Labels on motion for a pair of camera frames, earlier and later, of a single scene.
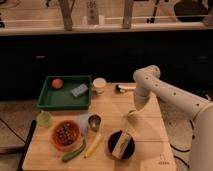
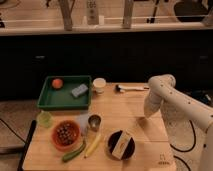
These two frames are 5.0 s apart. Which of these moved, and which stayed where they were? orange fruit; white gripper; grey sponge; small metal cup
Moved: white gripper
Stayed: grey sponge; small metal cup; orange fruit
